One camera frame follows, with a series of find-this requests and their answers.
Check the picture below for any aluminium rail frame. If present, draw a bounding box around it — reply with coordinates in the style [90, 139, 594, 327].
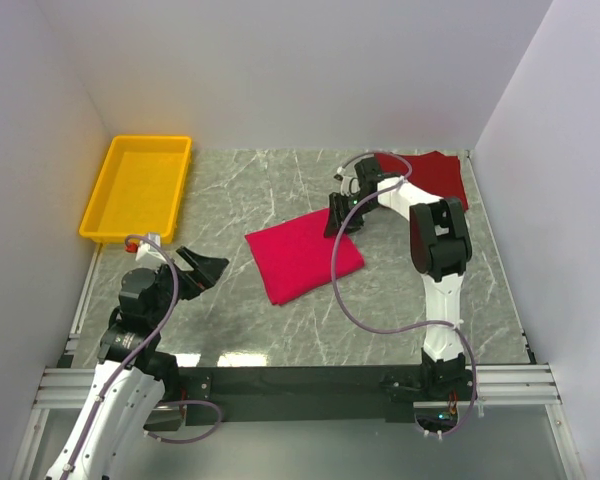
[12, 239, 583, 479]

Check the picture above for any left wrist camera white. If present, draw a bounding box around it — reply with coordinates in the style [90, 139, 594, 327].
[125, 232, 166, 270]

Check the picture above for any yellow plastic tray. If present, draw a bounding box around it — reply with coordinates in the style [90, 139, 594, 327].
[79, 135, 193, 244]

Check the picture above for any black base beam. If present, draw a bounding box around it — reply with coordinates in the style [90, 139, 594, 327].
[177, 363, 479, 427]

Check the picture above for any bright red t-shirt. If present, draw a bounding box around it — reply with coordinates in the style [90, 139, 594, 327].
[243, 207, 366, 306]

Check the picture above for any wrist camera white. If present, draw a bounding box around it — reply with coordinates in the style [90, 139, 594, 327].
[334, 167, 360, 197]
[125, 232, 166, 270]

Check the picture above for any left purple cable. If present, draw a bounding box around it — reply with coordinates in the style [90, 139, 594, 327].
[59, 234, 224, 480]

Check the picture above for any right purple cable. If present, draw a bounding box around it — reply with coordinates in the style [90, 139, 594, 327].
[329, 151, 479, 441]

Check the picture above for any purple cable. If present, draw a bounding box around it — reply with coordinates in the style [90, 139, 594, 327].
[59, 234, 224, 480]
[329, 151, 479, 441]

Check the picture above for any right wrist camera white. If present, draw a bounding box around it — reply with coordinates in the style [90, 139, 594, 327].
[334, 167, 360, 197]

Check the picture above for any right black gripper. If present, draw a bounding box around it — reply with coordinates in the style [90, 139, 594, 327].
[323, 193, 378, 240]

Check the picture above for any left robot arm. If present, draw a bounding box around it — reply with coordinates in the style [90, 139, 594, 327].
[46, 234, 229, 479]

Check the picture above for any folded dark red t-shirt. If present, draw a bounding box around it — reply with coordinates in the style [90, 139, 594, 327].
[402, 151, 469, 211]

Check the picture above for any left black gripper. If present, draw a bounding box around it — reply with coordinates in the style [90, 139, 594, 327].
[147, 245, 228, 324]

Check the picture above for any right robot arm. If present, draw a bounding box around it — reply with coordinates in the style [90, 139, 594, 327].
[324, 152, 475, 402]

